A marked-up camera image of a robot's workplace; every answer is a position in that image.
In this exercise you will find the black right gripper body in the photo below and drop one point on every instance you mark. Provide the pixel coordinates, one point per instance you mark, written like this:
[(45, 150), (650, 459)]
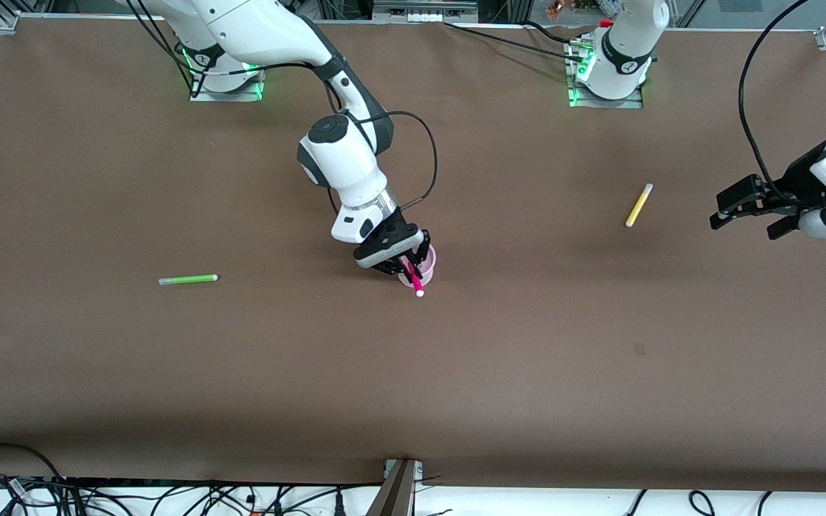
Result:
[(400, 219)]

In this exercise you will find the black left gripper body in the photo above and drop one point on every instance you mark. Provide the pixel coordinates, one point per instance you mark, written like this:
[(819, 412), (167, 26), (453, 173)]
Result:
[(799, 182)]

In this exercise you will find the pink marker pen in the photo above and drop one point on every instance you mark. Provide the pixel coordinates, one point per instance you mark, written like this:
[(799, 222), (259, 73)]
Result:
[(416, 282)]

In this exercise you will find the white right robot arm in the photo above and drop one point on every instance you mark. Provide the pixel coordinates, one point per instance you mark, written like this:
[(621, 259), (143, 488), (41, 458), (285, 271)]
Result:
[(341, 161)]

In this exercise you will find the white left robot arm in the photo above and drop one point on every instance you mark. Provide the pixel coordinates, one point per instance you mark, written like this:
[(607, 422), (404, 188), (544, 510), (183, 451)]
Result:
[(624, 57)]

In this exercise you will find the pink mesh pen holder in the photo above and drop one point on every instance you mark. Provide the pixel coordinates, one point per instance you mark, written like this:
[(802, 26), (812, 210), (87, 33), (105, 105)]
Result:
[(429, 265)]

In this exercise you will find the yellow marker pen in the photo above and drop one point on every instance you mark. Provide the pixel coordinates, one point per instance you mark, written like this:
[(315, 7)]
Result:
[(639, 206)]

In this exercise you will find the green marker pen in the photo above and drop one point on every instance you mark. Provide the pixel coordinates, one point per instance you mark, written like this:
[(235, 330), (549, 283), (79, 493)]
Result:
[(187, 279)]

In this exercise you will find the white power strip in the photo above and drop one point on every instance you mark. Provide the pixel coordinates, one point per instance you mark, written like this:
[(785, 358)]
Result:
[(424, 11)]

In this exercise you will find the orange background object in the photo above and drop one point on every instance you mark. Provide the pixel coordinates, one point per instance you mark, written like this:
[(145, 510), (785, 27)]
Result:
[(555, 8)]

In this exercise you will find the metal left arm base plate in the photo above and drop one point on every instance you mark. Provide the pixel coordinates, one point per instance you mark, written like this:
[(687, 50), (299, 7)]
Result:
[(632, 104)]

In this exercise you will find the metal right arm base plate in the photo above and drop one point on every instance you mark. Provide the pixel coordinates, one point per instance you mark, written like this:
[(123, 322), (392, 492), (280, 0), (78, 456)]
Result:
[(234, 95)]

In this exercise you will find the aluminium frame post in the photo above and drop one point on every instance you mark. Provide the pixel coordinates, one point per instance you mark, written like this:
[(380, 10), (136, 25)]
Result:
[(397, 491)]

